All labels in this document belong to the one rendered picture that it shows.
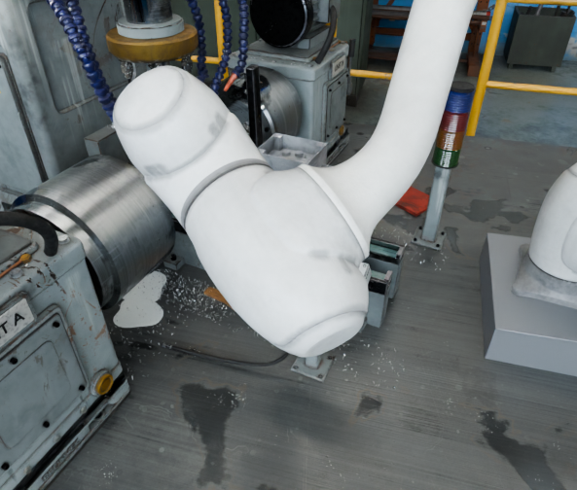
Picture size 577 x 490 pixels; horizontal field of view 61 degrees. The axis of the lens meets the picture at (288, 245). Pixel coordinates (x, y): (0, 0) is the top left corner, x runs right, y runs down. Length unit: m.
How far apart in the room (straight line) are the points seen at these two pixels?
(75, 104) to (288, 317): 0.94
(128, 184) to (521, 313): 0.79
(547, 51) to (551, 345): 4.81
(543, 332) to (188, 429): 0.68
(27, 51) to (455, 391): 1.05
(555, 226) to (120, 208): 0.80
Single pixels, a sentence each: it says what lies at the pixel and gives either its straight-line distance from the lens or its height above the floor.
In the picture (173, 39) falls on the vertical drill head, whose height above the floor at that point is 1.33.
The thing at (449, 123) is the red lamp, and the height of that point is 1.14.
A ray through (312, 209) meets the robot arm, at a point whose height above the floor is 1.38.
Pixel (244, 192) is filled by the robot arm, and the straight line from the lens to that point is 0.41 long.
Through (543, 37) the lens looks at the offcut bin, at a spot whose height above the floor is 0.33.
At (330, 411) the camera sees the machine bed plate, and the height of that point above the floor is 0.80.
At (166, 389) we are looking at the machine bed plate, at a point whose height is 0.80.
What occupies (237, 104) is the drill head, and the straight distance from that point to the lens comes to 1.30.
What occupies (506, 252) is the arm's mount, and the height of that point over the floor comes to 0.89.
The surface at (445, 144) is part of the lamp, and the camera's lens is 1.21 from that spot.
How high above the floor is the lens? 1.59
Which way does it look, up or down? 37 degrees down
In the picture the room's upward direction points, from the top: straight up
